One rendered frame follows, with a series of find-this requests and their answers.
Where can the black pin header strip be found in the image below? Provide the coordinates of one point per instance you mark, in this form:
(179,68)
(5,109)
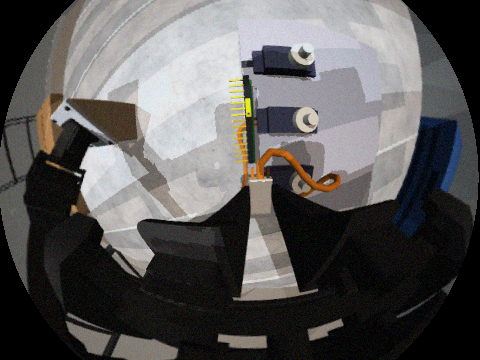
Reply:
(248,110)

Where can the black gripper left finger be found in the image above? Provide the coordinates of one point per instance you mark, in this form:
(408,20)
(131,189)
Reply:
(222,238)

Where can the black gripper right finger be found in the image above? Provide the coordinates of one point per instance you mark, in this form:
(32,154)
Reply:
(314,234)

